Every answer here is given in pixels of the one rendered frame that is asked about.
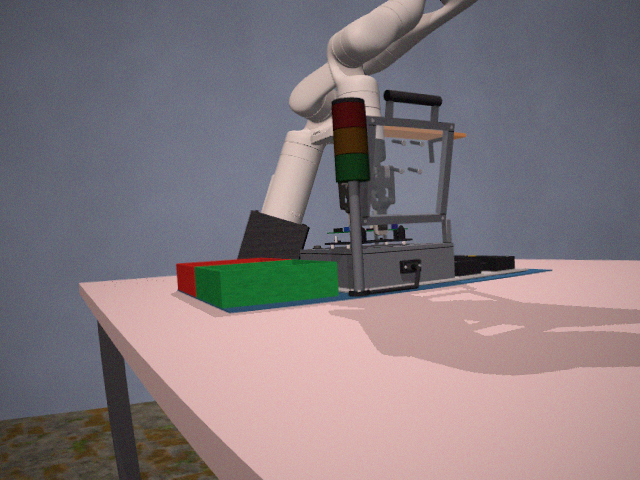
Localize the red open tray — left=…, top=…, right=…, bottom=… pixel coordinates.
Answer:
left=176, top=258, right=292, bottom=297

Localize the green box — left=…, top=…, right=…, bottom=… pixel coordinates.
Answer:
left=194, top=259, right=339, bottom=308

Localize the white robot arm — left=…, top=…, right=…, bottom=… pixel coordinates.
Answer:
left=261, top=0, right=478, bottom=224

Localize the green circuit board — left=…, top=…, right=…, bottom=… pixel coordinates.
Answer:
left=327, top=224, right=398, bottom=234

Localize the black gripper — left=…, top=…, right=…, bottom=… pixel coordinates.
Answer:
left=338, top=183, right=388, bottom=235

